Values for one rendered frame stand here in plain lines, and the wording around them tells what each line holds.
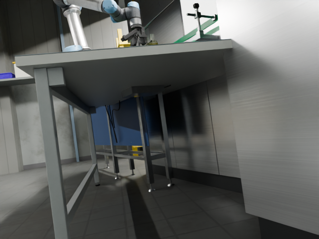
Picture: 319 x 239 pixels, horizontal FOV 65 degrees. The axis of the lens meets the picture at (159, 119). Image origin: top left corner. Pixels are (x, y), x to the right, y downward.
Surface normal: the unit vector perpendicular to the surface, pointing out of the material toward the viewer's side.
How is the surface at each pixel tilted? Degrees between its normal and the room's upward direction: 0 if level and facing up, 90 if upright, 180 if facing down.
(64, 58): 90
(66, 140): 90
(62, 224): 90
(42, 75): 90
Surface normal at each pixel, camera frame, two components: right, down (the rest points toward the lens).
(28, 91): 0.18, -0.04
